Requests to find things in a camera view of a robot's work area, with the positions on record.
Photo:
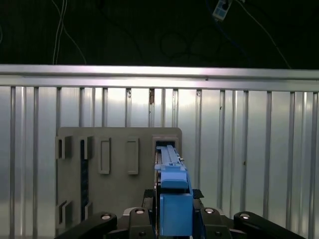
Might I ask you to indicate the white blue power strip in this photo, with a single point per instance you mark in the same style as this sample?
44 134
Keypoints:
220 10

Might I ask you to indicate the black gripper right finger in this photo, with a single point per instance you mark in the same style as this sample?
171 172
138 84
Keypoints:
211 224

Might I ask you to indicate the hard disk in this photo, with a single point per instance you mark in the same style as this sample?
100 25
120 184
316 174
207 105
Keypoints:
174 211

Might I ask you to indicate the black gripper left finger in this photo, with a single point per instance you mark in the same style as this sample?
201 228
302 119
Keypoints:
139 224

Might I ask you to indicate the grey parts rack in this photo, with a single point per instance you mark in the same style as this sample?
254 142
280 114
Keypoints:
117 199

